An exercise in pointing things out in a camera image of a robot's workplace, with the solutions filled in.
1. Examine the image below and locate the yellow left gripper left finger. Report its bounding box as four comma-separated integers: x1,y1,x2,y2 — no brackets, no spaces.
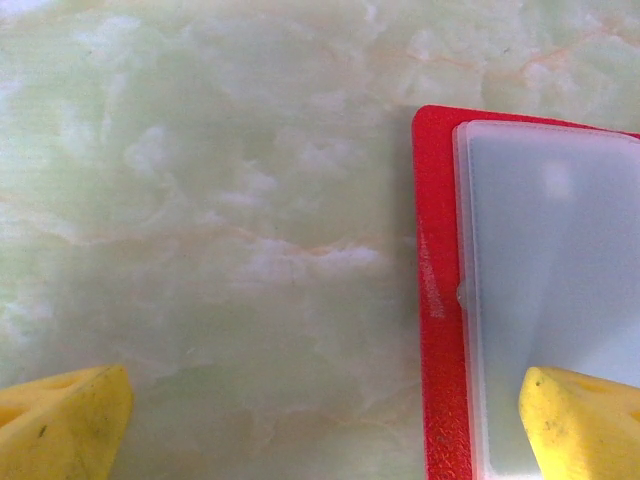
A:
0,363,135,480

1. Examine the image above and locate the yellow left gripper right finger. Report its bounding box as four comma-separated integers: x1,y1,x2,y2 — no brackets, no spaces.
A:
517,366,640,480

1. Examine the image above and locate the translucent white cutting board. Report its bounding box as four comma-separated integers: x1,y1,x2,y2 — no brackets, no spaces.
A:
469,127,640,374

